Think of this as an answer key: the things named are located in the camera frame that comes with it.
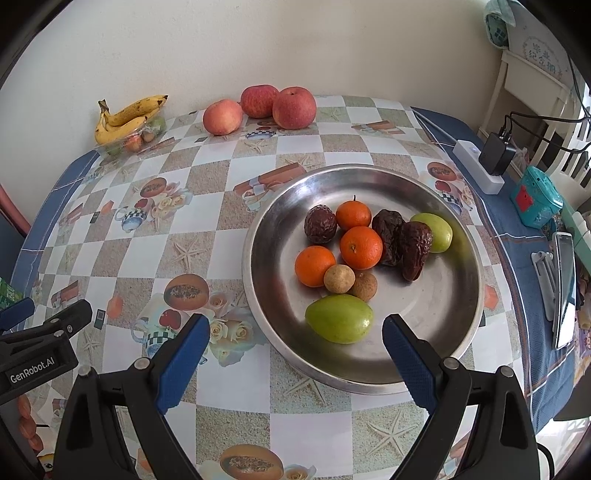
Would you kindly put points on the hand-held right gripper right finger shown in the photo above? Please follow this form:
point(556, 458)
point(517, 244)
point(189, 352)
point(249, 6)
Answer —
point(411, 360)

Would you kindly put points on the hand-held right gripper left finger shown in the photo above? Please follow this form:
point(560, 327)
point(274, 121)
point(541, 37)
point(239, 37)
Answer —
point(184, 360)

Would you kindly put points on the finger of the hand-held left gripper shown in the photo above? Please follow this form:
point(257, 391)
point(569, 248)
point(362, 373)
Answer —
point(16, 314)
point(60, 321)

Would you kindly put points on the round metal plate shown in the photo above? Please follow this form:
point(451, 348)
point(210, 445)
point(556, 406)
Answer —
point(438, 295)

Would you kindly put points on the large green jujube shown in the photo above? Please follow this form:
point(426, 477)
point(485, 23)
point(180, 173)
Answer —
point(339, 318)

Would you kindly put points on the brown longan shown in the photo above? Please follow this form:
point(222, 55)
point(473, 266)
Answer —
point(367, 286)
point(339, 278)

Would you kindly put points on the large brown dried date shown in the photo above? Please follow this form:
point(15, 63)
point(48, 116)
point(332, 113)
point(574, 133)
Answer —
point(415, 251)

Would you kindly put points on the long dark dried date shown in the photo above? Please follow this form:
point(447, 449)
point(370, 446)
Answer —
point(390, 235)

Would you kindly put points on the green packet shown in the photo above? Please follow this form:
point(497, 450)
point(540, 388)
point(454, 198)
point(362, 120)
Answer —
point(8, 290)

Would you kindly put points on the small green jujube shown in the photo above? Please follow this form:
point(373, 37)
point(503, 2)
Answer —
point(438, 230)

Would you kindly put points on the checkered printed tablecloth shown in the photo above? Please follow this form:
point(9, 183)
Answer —
point(221, 221)

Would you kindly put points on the white phone stand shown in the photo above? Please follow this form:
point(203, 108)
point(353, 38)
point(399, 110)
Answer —
point(544, 281)

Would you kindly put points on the small orange with stem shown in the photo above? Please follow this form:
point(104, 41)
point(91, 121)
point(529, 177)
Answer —
point(353, 214)

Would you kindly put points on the round wrinkled dried date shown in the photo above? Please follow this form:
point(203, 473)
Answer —
point(320, 225)

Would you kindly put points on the blue tablecloth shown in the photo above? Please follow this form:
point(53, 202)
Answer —
point(521, 240)

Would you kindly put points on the smartphone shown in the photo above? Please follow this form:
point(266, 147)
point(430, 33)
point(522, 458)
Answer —
point(564, 290)

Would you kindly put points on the clear plastic fruit box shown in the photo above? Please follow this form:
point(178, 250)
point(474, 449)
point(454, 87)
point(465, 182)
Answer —
point(115, 148)

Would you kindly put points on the small orange fruit in box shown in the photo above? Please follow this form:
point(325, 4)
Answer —
point(133, 143)

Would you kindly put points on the teal box with red patch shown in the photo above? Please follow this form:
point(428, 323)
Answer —
point(538, 198)

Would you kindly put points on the white power strip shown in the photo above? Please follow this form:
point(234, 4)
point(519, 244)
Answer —
point(466, 154)

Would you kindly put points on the pale green plastic device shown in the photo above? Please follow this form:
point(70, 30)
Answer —
point(577, 224)

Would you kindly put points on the green fruit in box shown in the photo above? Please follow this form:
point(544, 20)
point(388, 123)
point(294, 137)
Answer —
point(158, 124)

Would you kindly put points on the black charger adapter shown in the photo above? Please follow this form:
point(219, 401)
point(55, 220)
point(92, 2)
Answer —
point(496, 154)

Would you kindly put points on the spotted yellow banana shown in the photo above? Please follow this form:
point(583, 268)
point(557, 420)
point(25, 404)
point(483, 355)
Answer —
point(138, 108)

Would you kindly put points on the pale red apple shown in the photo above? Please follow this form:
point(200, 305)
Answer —
point(222, 117)

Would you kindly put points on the dark red apple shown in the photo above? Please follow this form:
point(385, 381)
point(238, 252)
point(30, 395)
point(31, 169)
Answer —
point(258, 100)

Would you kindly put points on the large red apple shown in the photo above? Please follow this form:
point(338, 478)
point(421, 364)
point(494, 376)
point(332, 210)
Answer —
point(294, 107)

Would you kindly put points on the white embroidered cloth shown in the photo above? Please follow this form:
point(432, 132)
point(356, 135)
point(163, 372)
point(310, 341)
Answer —
point(540, 41)

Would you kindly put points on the teal patterned cloth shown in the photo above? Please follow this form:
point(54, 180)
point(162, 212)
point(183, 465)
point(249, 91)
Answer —
point(498, 23)

